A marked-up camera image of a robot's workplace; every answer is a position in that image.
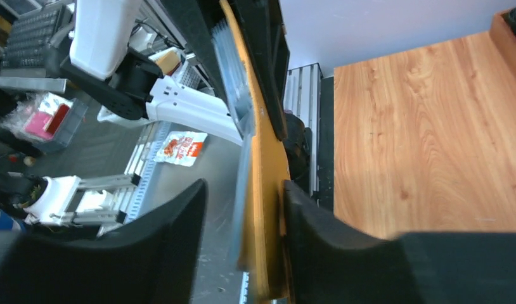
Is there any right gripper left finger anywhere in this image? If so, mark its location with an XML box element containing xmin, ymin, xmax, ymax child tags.
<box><xmin>0</xmin><ymin>179</ymin><xmax>208</xmax><ymax>303</ymax></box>

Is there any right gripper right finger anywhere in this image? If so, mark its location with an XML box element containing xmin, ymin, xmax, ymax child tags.
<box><xmin>284</xmin><ymin>180</ymin><xmax>516</xmax><ymax>303</ymax></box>

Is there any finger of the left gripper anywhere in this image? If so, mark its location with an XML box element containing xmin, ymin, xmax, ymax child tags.
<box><xmin>231</xmin><ymin>0</ymin><xmax>290</xmax><ymax>141</ymax></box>
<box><xmin>160</xmin><ymin>0</ymin><xmax>228</xmax><ymax>105</ymax></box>

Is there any yellow leather card holder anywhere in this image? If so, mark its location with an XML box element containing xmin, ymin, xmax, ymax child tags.
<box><xmin>212</xmin><ymin>1</ymin><xmax>290</xmax><ymax>303</ymax></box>

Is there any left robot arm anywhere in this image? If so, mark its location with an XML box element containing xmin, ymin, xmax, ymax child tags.
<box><xmin>60</xmin><ymin>1</ymin><xmax>290</xmax><ymax>144</ymax></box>

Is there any orange drink bottle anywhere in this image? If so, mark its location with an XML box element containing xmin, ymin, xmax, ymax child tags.
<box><xmin>154</xmin><ymin>131</ymin><xmax>208</xmax><ymax>167</ymax></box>

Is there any black keyboard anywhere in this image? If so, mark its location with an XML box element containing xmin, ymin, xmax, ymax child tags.
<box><xmin>1</xmin><ymin>4</ymin><xmax>72</xmax><ymax>69</ymax></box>

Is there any grey crate with pink items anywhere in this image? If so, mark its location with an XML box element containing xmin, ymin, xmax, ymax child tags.
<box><xmin>0</xmin><ymin>92</ymin><xmax>88</xmax><ymax>154</ymax></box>

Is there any wooden compartment tray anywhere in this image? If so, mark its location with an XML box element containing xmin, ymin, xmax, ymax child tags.
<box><xmin>489</xmin><ymin>8</ymin><xmax>516</xmax><ymax>80</ymax></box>

